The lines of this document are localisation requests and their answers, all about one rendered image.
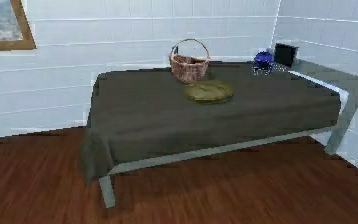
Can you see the dark grey tablecloth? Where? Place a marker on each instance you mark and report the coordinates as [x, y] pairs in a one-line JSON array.
[[200, 116]]

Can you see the olive green round plate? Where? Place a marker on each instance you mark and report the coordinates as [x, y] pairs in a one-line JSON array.
[[208, 92]]

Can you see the blue round pot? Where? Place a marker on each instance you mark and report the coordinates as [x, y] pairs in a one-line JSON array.
[[263, 61]]

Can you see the black box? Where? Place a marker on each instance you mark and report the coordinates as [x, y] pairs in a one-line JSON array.
[[285, 54]]

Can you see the pale grey table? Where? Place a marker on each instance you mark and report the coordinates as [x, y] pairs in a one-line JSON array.
[[340, 90]]

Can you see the wooden framed picture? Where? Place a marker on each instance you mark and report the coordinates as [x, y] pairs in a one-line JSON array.
[[5, 25]]

